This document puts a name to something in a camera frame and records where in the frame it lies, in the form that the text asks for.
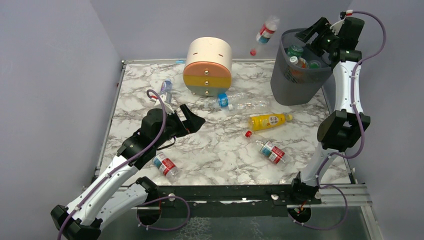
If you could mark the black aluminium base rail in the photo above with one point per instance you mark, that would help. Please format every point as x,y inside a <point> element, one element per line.
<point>224,201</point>

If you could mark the clear bottle purple label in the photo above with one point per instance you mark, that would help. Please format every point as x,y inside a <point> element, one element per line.
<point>166,90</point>

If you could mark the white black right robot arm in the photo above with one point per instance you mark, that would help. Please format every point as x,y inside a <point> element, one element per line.
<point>347,123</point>

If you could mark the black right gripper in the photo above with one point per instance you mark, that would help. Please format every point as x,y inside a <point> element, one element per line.
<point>318,36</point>

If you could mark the green tinted bottle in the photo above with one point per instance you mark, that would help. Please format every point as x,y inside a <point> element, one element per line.
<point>294,50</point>

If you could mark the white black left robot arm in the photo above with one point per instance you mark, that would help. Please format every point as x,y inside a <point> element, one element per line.
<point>109,175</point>

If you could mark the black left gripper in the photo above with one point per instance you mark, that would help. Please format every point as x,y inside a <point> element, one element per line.
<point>182,120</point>

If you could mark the yellow juice bottle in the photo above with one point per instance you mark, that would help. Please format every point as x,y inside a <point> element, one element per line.
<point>267,121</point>

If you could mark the orange drink bottle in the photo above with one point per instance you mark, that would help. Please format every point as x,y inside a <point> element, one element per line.
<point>297,62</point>

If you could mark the red cap bottle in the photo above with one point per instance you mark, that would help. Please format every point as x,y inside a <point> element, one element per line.
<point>267,149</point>
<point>166,166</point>
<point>267,30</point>

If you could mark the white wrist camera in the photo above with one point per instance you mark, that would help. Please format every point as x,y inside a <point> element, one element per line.
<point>168,107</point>
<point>336,27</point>

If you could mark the clear bottle white blue cap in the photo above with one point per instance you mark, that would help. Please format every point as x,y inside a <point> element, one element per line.
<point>248,104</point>

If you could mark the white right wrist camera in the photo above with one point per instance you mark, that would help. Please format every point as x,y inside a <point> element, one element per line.
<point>336,27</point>

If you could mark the grey mesh waste bin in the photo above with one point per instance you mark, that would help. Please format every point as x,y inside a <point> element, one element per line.
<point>291,84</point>

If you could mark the clear bottle green white label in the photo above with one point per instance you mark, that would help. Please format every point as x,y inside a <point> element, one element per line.
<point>314,64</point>

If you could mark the clear bottle blue label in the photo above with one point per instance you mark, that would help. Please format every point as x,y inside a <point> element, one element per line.
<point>222,100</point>

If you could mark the cream pastel drawer cabinet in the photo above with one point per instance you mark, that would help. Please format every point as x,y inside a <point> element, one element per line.
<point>208,66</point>

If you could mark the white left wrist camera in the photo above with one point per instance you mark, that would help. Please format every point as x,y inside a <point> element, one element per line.
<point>168,107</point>

